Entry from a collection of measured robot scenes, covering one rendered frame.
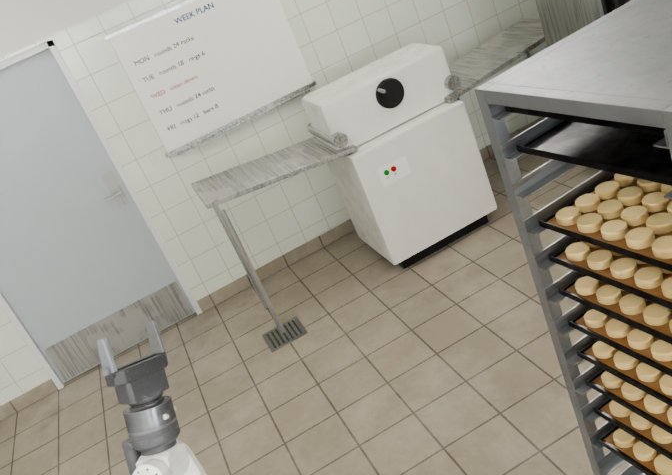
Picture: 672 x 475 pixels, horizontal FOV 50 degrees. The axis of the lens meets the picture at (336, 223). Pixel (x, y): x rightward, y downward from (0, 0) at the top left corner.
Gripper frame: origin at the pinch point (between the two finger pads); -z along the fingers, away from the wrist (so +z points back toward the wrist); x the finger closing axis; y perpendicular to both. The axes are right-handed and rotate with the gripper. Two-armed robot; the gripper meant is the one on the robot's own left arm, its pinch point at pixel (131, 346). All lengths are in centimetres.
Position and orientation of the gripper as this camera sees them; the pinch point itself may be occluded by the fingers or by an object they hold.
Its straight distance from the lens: 137.0
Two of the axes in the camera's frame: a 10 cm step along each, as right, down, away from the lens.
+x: -5.9, 1.8, -7.9
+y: -7.7, 1.9, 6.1
